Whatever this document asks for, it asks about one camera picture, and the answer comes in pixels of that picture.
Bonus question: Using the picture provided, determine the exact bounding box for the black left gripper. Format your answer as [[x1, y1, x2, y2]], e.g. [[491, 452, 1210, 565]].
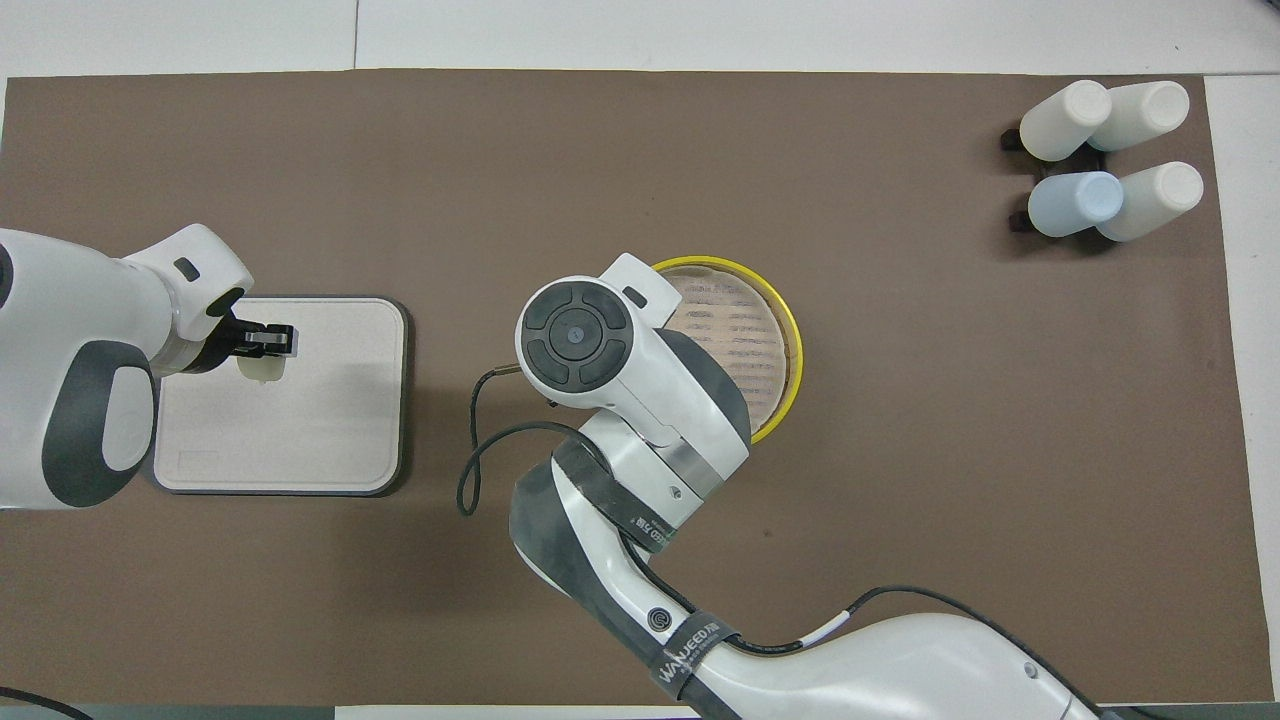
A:
[[155, 312, 298, 378]]

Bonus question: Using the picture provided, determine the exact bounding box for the grey rimmed white cutting board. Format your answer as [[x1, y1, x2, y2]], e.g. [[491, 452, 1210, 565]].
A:
[[150, 295, 411, 498]]

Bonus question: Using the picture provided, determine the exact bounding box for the brown table mat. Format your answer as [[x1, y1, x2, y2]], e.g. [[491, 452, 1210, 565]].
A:
[[0, 68, 1276, 706]]

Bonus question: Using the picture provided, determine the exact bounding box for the black cup rack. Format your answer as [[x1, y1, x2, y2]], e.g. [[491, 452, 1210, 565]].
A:
[[1000, 125, 1116, 236]]

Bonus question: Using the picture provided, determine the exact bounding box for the light blue plastic cup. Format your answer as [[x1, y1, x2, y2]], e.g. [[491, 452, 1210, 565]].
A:
[[1028, 171, 1125, 238]]

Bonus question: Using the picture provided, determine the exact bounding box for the cream plastic cup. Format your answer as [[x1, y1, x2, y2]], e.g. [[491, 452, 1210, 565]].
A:
[[1096, 161, 1205, 243], [1020, 80, 1113, 163]]

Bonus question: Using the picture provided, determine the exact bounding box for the cream cup with blue rim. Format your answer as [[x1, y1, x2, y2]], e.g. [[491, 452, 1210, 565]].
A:
[[1088, 80, 1191, 153]]

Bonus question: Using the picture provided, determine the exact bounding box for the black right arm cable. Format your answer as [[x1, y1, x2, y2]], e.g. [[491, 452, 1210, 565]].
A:
[[457, 365, 1111, 717]]

